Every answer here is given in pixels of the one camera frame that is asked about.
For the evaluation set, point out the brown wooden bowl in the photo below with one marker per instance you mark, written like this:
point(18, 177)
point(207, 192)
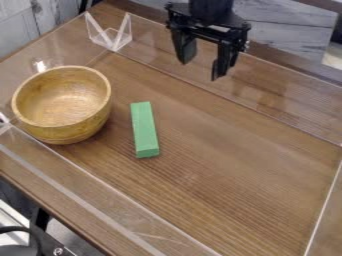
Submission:
point(63, 104)

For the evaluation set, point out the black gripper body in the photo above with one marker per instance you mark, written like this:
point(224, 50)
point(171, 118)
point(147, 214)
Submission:
point(208, 20)

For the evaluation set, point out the green rectangular block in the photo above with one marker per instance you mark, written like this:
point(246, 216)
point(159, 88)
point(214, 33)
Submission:
point(144, 130)

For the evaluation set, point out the black table leg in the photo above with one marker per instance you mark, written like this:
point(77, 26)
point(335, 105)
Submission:
point(41, 218)

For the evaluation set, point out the black table clamp mount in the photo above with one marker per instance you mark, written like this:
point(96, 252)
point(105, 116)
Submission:
point(47, 245)

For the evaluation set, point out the clear acrylic corner bracket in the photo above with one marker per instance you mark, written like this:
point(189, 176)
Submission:
point(109, 38)

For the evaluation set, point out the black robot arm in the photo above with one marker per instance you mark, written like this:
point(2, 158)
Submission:
point(211, 21)

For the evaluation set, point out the clear acrylic barrier wall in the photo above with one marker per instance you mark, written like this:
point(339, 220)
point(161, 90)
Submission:
point(246, 182)

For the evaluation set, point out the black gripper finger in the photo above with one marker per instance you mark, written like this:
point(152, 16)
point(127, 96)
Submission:
point(224, 61)
point(184, 45)

